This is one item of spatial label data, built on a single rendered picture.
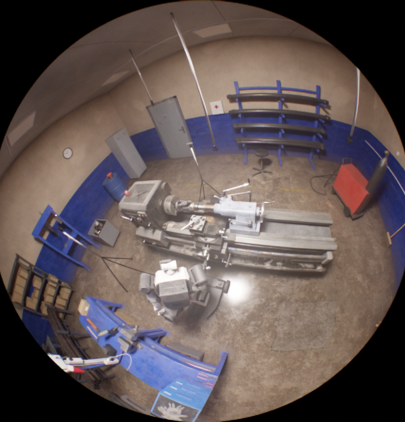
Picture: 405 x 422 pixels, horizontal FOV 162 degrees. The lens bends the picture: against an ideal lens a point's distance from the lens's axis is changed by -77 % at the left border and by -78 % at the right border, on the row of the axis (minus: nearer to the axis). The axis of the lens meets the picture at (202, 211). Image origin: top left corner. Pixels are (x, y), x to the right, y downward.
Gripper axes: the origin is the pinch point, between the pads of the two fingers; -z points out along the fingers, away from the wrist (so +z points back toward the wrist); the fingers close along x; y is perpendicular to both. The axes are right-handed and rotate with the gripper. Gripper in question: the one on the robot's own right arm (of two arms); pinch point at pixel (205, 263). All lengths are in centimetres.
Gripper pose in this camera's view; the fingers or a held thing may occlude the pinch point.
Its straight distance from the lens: 174.6
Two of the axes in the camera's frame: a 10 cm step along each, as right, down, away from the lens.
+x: -3.2, -6.1, -7.3
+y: -9.0, -0.4, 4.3
